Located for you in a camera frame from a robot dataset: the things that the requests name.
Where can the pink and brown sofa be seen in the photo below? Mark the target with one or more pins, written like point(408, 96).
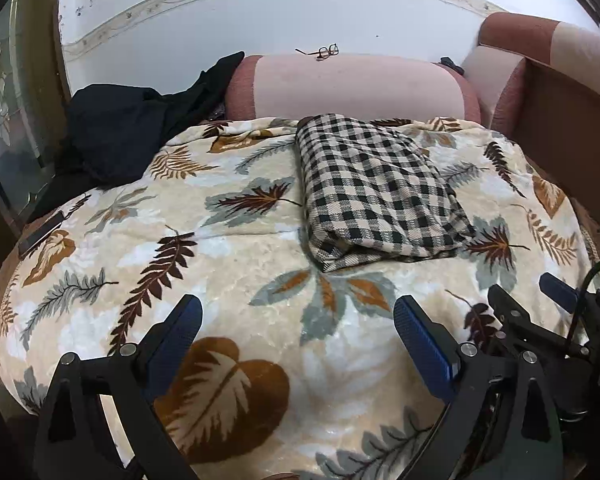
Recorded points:
point(360, 85)

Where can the patterned glass door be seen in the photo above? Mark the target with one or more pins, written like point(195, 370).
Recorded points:
point(10, 125)

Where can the checkered garment with brown cuffs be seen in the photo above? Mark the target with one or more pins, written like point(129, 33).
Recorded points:
point(375, 190)

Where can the black cloth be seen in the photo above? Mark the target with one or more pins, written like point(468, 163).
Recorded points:
point(125, 125)

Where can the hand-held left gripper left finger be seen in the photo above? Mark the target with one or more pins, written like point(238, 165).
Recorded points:
point(180, 327)

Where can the small black object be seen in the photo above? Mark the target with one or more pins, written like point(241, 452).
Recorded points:
point(447, 62)

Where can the eyeglasses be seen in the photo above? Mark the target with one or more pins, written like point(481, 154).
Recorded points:
point(325, 51)

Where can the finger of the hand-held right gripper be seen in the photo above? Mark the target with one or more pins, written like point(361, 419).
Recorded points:
point(510, 312)
point(557, 287)

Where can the leaf print plush blanket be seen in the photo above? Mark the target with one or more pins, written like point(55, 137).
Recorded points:
point(240, 270)

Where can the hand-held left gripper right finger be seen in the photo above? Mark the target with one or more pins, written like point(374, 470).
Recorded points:
point(422, 340)

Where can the black phone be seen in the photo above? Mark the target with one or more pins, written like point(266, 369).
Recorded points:
point(42, 232)

